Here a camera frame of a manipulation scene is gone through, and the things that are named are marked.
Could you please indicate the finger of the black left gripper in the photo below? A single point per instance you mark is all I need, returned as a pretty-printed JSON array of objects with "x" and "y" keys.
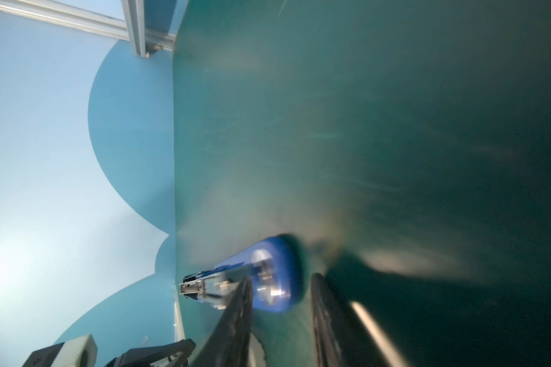
[{"x": 173, "y": 354}]

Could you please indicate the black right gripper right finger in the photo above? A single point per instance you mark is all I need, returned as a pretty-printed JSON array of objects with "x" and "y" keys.
[{"x": 340, "y": 338}]

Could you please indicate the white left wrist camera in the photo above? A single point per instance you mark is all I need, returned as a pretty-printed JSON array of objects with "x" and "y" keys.
[{"x": 79, "y": 352}]

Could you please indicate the left aluminium frame post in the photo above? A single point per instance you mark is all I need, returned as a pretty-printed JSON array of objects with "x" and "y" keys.
[{"x": 144, "y": 41}]

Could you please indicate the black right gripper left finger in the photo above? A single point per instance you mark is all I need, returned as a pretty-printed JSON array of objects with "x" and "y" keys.
[{"x": 228, "y": 345}]

